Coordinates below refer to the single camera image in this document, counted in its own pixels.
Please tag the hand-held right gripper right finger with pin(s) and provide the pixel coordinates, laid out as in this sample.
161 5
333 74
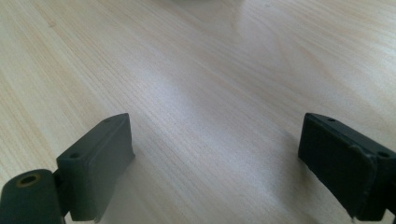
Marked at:
339 161

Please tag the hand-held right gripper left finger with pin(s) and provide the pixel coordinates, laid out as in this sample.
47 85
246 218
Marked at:
96 174

